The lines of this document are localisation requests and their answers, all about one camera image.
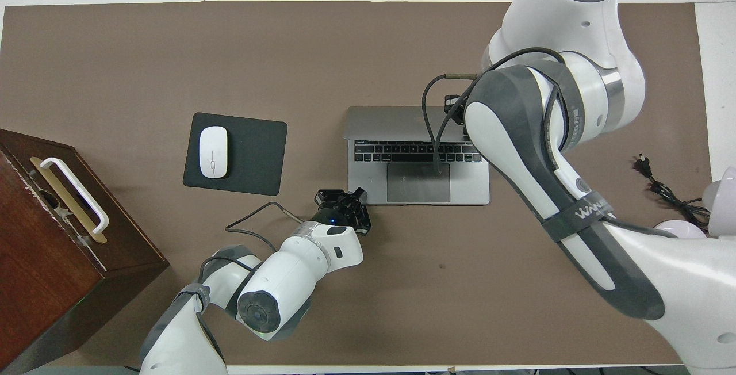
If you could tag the brass strip on box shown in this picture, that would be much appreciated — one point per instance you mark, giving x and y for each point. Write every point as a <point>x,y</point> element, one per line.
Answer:
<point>63,194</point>

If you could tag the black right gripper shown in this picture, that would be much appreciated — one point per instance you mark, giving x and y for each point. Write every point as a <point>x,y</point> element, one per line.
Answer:
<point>453,104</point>

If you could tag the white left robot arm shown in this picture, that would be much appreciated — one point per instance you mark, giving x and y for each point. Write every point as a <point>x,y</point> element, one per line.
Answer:
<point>287,283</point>

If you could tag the white computer mouse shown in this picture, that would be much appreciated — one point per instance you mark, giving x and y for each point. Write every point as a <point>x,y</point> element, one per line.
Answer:
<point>213,153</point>

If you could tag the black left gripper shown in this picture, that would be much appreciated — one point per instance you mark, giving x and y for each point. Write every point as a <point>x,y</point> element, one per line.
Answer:
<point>336,205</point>

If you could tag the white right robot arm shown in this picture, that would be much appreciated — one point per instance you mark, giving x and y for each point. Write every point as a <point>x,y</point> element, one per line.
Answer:
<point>575,18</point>

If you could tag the dark wooden box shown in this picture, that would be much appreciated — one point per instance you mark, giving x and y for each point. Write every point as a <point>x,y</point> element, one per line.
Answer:
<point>46,260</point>

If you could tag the dark grey mouse pad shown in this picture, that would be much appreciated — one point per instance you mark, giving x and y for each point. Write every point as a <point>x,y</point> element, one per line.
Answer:
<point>259,156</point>

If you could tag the grey laptop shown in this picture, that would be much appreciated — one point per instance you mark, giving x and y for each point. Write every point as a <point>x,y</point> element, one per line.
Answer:
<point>374,191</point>

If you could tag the large brown table mat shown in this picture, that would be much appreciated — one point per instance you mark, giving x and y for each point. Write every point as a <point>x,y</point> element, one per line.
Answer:
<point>402,283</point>

